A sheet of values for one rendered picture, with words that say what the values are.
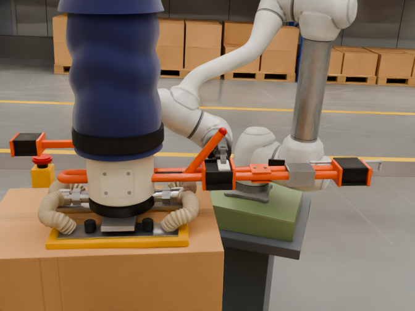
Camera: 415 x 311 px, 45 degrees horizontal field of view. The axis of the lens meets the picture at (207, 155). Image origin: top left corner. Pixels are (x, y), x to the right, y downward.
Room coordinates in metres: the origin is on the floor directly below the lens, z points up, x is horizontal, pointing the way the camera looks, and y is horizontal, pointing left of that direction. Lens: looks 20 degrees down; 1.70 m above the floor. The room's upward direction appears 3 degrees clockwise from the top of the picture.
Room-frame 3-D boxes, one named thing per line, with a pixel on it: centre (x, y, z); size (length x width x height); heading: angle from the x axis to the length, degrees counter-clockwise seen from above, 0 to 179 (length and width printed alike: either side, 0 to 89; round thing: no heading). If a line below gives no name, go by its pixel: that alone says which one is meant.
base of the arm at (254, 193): (1.93, -0.16, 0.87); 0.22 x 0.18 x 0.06; 78
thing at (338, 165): (1.24, -0.38, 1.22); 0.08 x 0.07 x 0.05; 95
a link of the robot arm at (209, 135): (1.45, -0.03, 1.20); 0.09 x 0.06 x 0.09; 94
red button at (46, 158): (1.69, 0.59, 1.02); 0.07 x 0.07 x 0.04
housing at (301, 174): (1.23, -0.24, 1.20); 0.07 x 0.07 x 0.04; 5
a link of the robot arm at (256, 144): (1.92, -0.20, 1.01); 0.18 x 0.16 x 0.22; 61
